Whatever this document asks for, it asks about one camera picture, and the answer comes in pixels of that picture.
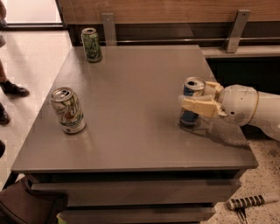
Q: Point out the upper grey drawer front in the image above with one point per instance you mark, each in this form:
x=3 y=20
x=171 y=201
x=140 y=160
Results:
x=126 y=193

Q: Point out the metal wall bracket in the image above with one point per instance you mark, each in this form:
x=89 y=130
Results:
x=237 y=28
x=109 y=27

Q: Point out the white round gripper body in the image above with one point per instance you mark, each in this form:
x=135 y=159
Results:
x=237 y=103

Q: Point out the right metal wall bracket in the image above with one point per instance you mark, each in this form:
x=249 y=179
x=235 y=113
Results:
x=237 y=28

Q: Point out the blue silver redbull can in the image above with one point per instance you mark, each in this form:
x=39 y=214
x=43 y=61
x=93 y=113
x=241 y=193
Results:
x=193 y=87

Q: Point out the grey drawer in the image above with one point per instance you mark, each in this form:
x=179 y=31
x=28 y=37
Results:
x=170 y=215
x=126 y=193

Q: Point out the black shoe middle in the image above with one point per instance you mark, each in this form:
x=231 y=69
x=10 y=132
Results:
x=4 y=117

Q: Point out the lower grey drawer front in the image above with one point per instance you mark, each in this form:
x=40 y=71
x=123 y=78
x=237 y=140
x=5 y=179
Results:
x=170 y=215

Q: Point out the green soda can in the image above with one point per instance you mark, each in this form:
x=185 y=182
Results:
x=91 y=45

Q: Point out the left metal wall bracket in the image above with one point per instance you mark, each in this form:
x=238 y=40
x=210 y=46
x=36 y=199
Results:
x=109 y=27

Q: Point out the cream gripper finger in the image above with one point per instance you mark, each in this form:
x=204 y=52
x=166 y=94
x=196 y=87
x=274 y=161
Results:
x=213 y=88
x=210 y=108

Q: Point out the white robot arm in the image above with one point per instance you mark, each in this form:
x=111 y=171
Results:
x=266 y=116

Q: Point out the dark brown bag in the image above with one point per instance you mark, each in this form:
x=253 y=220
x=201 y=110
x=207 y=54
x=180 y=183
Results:
x=19 y=204

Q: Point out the white 7up can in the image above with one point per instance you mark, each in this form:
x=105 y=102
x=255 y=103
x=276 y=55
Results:
x=67 y=108

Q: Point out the grey drawer cabinet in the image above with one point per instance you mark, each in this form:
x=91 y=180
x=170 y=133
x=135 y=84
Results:
x=130 y=101

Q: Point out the black shoe lower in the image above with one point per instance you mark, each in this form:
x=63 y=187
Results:
x=2 y=148

